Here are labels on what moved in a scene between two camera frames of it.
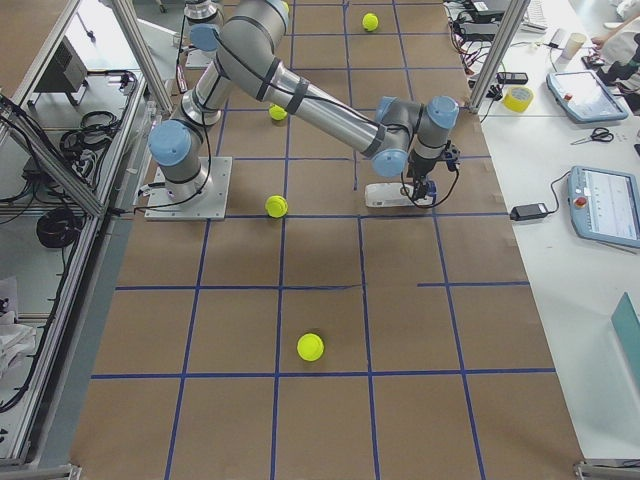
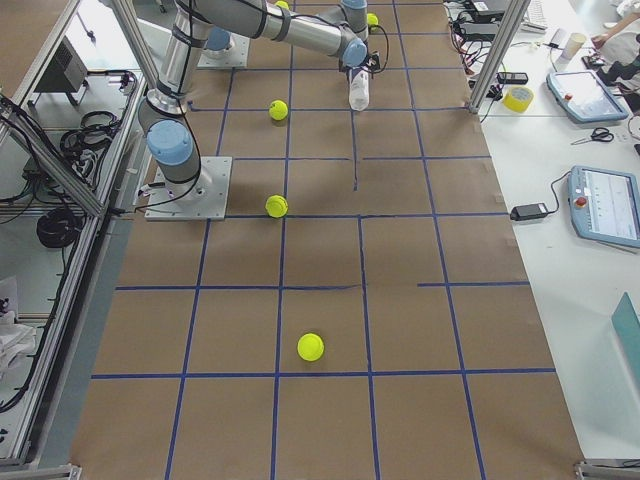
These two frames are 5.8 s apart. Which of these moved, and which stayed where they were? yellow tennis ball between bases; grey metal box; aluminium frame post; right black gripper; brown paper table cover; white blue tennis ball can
Moved: right black gripper; white blue tennis ball can
Stayed: grey metal box; aluminium frame post; brown paper table cover; yellow tennis ball between bases
